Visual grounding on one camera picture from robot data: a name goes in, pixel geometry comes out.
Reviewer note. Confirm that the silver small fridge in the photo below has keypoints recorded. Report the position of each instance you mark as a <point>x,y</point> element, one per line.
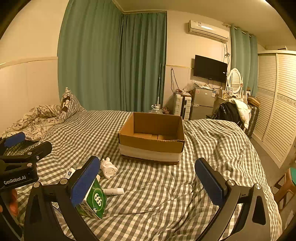
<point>203,104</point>

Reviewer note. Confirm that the floral quilt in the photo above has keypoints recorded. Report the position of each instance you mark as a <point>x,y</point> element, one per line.
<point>39,115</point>

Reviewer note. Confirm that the clear plastic water jug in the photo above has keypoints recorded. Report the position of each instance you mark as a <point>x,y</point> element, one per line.
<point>157,110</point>

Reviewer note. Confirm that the green and white medicine box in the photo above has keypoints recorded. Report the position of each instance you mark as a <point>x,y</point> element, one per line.
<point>97,199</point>

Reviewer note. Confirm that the black wall television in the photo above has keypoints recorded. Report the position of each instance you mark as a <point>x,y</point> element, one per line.
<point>210,68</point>

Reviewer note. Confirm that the white pig figurine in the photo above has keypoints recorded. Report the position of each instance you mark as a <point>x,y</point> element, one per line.
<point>108,169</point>

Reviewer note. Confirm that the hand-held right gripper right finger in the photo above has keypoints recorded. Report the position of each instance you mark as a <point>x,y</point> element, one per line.
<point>209,183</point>

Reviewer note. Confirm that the white jacket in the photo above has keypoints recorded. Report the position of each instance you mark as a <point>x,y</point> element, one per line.
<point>242,109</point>

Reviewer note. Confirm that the white oval mirror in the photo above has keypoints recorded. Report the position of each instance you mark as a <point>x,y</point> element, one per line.
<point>235,80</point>

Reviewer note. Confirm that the white tube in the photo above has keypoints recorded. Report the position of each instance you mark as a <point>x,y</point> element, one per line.
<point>113,191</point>

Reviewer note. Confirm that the brown cardboard box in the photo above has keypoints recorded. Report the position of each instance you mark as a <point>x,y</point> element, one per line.
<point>150,144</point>

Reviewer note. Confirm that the checked pillow with brown pattern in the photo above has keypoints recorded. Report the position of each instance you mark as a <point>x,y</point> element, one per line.
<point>72,104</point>

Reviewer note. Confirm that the wooden stool with green seat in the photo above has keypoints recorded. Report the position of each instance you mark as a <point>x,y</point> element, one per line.
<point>289,183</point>

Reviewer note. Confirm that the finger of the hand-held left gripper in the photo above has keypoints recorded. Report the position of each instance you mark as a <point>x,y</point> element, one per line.
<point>38,149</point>
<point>14,139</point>

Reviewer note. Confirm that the small white bottle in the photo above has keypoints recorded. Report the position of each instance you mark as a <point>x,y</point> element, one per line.
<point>69,172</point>

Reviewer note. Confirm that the white louvred wardrobe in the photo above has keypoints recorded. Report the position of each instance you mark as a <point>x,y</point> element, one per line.
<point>277,104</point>

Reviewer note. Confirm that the brown patterned bag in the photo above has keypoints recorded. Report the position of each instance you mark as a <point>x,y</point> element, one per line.
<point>167,110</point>

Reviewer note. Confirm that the green corner curtain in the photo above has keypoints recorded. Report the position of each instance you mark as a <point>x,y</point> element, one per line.
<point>143,62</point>

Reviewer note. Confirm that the black jacket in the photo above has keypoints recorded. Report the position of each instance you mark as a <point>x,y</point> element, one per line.
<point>227,113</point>

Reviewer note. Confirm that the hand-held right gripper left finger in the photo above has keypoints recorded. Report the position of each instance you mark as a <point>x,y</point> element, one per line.
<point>85,182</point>

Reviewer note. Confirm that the white suitcase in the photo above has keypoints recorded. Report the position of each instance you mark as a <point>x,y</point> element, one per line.
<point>182,106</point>

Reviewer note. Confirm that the dark checked suitcase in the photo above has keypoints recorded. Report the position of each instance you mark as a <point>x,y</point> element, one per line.
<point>253,120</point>

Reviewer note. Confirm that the white air conditioner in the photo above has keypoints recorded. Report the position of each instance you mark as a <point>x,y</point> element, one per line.
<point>208,30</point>

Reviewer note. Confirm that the person's left hand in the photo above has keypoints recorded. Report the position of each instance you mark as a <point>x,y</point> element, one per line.
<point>11,204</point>

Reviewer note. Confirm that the white pole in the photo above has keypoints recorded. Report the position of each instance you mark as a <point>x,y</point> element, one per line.
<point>158,85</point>

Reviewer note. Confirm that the wide green curtain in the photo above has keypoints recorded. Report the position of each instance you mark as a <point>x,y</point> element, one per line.
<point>87,58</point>

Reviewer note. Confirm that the clear plastic bag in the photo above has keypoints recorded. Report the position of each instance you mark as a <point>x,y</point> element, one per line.
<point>189,87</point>

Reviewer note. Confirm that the narrow green curtain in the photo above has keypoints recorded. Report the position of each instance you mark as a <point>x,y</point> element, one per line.
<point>242,58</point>

